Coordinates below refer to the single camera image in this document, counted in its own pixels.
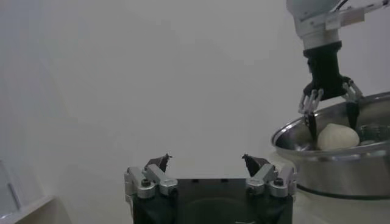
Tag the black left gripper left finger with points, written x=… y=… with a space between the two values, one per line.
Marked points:
x=158 y=178

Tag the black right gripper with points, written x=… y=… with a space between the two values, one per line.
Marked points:
x=324 y=73

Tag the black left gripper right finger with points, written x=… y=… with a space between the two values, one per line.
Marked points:
x=262 y=175

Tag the white steamed baozi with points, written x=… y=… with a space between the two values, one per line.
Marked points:
x=336 y=137

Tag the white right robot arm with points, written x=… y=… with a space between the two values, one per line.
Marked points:
x=314 y=18

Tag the stainless steel steamer basket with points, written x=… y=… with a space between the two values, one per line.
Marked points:
x=335 y=179

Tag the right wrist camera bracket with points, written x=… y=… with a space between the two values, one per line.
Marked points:
x=352 y=16

